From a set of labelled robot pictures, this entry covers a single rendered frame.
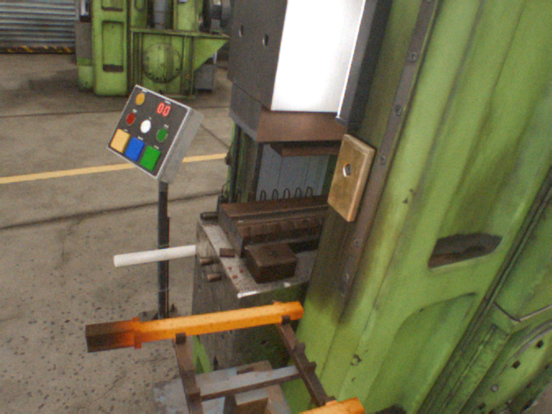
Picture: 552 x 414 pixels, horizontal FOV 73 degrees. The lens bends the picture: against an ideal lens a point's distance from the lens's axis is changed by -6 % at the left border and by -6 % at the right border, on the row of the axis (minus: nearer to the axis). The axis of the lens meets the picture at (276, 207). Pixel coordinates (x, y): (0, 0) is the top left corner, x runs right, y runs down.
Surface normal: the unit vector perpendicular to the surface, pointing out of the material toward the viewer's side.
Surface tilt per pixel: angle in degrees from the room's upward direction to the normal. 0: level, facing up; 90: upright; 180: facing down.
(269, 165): 90
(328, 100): 90
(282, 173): 90
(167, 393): 0
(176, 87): 90
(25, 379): 0
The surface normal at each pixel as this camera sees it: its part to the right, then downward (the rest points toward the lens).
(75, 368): 0.15, -0.86
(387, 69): -0.89, 0.09
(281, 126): 0.44, 0.50
